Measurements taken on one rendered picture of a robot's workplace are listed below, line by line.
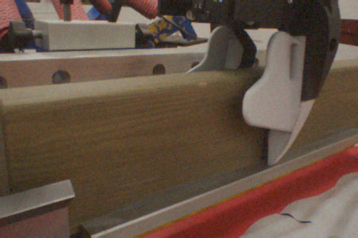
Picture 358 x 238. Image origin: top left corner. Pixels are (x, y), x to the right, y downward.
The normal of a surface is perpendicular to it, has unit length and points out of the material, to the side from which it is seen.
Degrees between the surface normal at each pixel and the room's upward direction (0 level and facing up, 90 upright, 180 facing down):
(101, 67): 90
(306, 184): 0
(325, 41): 102
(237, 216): 0
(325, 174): 0
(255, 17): 90
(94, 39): 90
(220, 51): 96
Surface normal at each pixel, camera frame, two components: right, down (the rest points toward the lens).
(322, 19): -0.78, 0.23
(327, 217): 0.48, -0.66
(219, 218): 0.05, -0.95
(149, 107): 0.62, 0.26
